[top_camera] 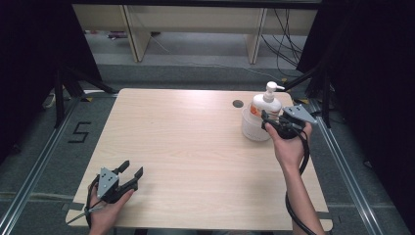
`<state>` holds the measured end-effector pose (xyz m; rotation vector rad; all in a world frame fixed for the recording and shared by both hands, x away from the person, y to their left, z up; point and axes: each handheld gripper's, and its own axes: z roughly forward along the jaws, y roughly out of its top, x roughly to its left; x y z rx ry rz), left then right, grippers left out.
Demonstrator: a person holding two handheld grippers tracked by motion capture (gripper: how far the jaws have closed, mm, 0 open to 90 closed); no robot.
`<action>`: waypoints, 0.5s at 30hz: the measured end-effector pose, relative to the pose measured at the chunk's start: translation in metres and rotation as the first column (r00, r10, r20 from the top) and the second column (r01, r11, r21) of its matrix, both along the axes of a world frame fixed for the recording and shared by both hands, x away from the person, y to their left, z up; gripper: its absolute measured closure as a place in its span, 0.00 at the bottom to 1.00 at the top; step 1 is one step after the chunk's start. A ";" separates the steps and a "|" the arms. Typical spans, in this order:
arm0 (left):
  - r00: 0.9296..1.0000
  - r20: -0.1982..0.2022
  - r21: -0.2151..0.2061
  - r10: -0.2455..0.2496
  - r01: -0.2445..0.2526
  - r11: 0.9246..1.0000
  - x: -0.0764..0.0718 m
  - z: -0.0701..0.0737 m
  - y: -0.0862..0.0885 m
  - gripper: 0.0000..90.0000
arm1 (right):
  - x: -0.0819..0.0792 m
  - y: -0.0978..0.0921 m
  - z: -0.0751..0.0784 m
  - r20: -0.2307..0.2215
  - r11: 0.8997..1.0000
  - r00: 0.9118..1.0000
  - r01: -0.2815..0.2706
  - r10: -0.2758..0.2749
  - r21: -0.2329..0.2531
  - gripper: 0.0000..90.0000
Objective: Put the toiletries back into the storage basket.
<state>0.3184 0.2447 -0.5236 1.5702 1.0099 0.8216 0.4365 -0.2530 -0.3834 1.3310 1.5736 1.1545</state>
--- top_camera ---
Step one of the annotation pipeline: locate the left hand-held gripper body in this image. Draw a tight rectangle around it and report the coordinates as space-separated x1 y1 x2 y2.
93 166 140 205

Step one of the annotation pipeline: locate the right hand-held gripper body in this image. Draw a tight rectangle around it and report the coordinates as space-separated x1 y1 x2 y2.
269 104 318 141

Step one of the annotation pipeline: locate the white pump bottle orange label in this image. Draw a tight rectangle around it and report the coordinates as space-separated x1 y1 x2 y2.
249 80 286 120

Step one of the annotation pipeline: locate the person's right hand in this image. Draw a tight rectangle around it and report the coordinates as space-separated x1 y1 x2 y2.
263 120 313 171

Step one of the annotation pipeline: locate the person's left hand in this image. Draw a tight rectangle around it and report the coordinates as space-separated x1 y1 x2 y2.
87 188 135 235

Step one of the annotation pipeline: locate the black metal stand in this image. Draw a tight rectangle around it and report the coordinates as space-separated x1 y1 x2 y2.
275 64 335 129
53 65 119 129

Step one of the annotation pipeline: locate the black curtain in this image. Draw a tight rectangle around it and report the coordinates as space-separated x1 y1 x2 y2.
296 0 415 233
0 0 104 165

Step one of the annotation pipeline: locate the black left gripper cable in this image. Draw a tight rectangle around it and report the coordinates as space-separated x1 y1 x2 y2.
84 175 102 229

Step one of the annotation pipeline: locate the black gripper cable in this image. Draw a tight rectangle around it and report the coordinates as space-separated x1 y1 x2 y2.
284 127 320 235
84 175 102 229

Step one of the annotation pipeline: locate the grey thin cable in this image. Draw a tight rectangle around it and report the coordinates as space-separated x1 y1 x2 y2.
66 206 104 225

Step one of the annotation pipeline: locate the metal floor rail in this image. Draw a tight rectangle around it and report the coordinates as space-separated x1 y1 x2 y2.
307 97 386 235
0 94 83 235

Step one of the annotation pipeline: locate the bundle of black cables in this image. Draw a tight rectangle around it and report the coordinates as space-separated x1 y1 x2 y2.
259 8 307 78

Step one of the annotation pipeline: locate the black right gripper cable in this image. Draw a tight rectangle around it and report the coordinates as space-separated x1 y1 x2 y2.
284 127 320 235

